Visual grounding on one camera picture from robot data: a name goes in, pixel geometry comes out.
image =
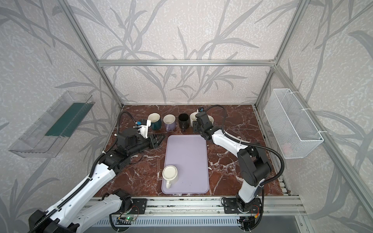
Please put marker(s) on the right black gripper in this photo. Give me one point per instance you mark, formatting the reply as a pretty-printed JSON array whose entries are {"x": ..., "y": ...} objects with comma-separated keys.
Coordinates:
[{"x": 194, "y": 124}]

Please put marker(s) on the aluminium cage frame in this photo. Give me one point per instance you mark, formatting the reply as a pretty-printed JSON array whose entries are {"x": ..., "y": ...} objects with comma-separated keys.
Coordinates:
[{"x": 359, "y": 188}]

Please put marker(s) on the light blue mug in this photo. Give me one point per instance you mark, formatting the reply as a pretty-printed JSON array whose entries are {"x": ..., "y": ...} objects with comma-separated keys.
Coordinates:
[{"x": 211, "y": 119}]

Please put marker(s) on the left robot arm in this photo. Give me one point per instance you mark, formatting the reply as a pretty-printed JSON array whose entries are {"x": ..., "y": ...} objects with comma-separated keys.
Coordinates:
[{"x": 109, "y": 164}]

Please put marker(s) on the clear acrylic wall shelf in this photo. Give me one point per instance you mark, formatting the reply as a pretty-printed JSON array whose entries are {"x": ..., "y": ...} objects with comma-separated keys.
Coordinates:
[{"x": 48, "y": 135}]

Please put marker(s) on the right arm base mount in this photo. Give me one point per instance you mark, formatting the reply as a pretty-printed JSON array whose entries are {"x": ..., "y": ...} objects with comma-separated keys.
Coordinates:
[{"x": 238, "y": 206}]

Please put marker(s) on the black enamel mug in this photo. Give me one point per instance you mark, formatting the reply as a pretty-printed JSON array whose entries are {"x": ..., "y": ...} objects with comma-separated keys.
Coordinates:
[{"x": 184, "y": 121}]

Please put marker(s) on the white faceted mug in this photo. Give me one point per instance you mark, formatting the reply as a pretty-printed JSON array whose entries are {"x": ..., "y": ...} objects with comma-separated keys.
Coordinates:
[{"x": 192, "y": 118}]

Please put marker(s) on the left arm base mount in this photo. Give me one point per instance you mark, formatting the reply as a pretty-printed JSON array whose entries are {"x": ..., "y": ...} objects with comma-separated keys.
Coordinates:
[{"x": 135, "y": 206}]

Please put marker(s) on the white wire mesh basket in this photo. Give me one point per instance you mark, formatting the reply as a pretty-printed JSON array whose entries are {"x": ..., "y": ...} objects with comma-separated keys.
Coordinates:
[{"x": 295, "y": 132}]

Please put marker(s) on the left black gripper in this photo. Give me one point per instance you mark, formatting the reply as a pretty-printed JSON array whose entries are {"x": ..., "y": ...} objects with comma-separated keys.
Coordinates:
[{"x": 154, "y": 141}]

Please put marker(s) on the dark green mug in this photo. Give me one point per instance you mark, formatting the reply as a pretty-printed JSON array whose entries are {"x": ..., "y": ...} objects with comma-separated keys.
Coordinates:
[{"x": 156, "y": 122}]

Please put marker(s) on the lavender plastic tray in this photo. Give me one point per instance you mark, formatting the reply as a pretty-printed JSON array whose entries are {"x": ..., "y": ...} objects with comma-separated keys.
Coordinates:
[{"x": 188, "y": 154}]

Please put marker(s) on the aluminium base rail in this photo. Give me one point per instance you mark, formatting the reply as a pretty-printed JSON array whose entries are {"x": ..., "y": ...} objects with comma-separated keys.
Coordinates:
[{"x": 182, "y": 206}]

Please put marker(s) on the lavender mug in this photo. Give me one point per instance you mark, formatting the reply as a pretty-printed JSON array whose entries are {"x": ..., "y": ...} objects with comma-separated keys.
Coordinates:
[{"x": 170, "y": 122}]

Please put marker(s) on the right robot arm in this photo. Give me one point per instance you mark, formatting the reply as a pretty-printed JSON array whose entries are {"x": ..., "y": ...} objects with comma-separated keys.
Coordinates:
[{"x": 253, "y": 160}]

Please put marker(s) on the cream round mug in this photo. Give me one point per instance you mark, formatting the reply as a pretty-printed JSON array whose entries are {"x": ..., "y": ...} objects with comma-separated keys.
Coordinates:
[{"x": 170, "y": 175}]

